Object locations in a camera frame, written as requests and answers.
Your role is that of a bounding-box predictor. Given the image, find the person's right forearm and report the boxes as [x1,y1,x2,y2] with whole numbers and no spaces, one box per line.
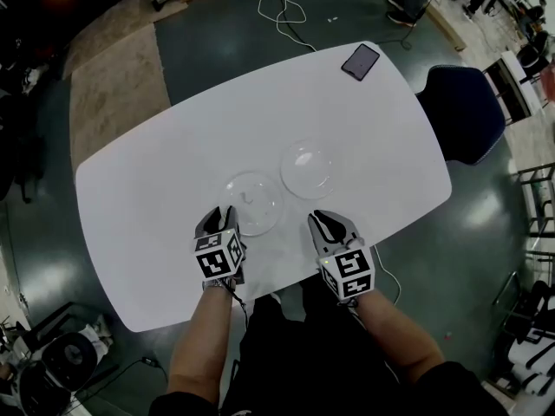
[342,288,447,385]

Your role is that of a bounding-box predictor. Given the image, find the dark blue chair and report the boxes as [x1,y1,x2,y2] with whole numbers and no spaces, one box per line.
[415,64,507,167]

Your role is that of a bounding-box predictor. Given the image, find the white floor cable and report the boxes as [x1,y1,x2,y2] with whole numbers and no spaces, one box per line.
[258,0,327,54]

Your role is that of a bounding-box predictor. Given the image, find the white shelf unit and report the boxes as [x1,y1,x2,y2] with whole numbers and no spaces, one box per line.
[481,51,544,126]

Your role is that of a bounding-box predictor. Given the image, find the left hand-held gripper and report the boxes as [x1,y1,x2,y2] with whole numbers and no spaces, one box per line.
[192,205,248,284]

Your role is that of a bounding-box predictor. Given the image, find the black and white machine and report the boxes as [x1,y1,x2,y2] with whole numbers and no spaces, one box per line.
[0,301,116,416]

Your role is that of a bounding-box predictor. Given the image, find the person's left forearm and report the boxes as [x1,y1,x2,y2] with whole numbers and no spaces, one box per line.
[166,280,238,406]

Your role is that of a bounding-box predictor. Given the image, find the black smartphone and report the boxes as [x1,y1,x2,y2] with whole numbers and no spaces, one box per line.
[340,42,382,82]

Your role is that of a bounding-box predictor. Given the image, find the person's black clothing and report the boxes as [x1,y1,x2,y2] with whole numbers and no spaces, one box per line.
[149,270,513,416]

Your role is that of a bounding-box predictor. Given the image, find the black floor cable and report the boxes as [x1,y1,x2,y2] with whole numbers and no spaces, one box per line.
[64,355,170,415]

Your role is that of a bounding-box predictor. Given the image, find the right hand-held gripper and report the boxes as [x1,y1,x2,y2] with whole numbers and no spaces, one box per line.
[306,209,377,302]

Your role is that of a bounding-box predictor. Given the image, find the beige floor mat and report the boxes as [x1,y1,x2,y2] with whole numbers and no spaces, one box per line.
[69,23,173,173]
[60,0,174,81]

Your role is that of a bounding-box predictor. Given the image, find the clear glass bowl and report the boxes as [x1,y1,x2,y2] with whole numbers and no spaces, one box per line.
[279,139,340,201]
[218,170,285,238]

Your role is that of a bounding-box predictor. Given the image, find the black office chair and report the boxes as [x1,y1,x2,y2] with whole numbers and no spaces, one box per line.
[0,88,49,205]

